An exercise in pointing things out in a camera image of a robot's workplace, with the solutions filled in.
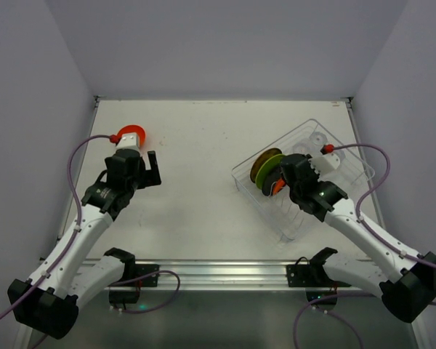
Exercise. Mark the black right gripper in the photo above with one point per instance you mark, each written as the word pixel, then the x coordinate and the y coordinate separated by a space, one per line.
pixel 288 174

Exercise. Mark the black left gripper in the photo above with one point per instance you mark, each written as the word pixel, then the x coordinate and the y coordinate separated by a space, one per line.
pixel 142 174

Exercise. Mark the orange plastic plate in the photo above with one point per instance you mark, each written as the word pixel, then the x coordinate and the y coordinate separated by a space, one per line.
pixel 278 186

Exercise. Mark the orange plastic bowl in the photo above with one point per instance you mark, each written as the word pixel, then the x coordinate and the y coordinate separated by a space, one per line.
pixel 133 128

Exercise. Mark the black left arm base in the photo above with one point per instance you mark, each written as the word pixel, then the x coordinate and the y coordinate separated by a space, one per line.
pixel 121 299

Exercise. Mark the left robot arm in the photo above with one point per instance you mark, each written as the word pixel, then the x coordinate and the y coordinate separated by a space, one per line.
pixel 50 300

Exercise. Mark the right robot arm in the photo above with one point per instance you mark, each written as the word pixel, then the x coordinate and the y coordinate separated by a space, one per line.
pixel 400 276

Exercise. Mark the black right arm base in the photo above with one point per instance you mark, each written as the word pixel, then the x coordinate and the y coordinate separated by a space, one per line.
pixel 310 275

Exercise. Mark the black plastic plate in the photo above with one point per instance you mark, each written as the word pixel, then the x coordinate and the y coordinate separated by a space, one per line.
pixel 270 181

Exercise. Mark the clear plastic cup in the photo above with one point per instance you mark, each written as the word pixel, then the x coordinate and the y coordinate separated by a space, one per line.
pixel 303 148
pixel 341 154
pixel 319 139

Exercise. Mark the green plastic plate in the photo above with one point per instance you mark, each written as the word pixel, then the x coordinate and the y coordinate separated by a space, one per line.
pixel 266 168

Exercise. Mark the dark olive plastic plate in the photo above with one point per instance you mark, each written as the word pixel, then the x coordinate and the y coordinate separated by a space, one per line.
pixel 262 158

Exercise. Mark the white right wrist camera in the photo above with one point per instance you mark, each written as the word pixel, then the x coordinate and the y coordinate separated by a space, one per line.
pixel 325 164

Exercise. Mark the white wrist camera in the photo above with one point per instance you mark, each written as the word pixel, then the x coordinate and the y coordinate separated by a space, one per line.
pixel 325 164
pixel 130 141

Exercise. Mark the white wire dish rack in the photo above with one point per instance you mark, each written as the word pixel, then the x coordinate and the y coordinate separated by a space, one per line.
pixel 287 220

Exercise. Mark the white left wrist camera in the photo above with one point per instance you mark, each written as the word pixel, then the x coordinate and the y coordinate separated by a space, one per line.
pixel 130 141

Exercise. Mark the aluminium mounting rail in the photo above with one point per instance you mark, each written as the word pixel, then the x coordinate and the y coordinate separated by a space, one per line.
pixel 202 275

